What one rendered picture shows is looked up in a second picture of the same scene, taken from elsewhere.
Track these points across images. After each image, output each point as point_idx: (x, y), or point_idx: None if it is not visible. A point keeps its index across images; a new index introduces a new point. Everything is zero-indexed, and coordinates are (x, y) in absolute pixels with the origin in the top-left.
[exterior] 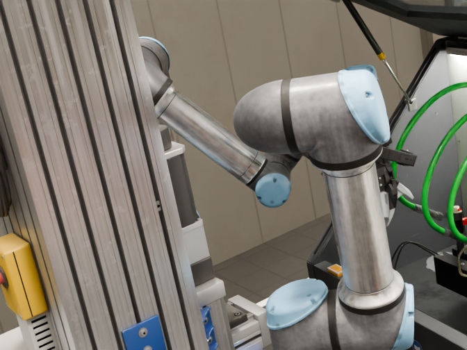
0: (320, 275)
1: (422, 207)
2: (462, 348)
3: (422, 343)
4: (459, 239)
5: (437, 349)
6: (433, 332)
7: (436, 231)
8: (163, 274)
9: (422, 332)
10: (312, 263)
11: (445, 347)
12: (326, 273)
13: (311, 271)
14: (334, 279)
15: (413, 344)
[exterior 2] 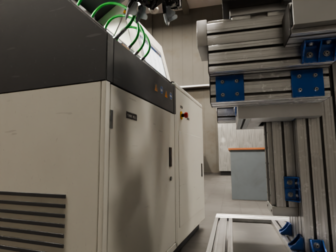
0: (118, 47)
1: (139, 28)
2: (172, 85)
3: (163, 86)
4: (141, 49)
5: (166, 88)
6: (166, 80)
7: (134, 43)
8: None
9: (163, 80)
10: (112, 36)
11: (168, 86)
12: (123, 46)
13: (111, 43)
14: (128, 51)
15: (160, 88)
